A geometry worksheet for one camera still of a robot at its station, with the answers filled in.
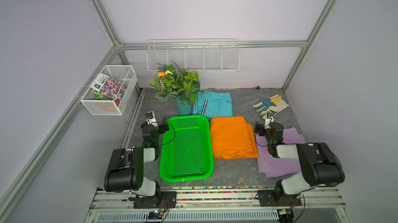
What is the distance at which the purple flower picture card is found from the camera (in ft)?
2.37

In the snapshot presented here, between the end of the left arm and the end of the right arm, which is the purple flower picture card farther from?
the end of the right arm

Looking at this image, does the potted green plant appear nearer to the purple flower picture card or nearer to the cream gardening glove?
the purple flower picture card

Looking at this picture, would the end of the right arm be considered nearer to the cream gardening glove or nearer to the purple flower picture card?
the cream gardening glove

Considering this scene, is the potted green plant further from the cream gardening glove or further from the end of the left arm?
the cream gardening glove

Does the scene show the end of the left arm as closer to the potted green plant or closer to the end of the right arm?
the potted green plant

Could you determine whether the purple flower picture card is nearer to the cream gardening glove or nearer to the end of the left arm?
the end of the left arm
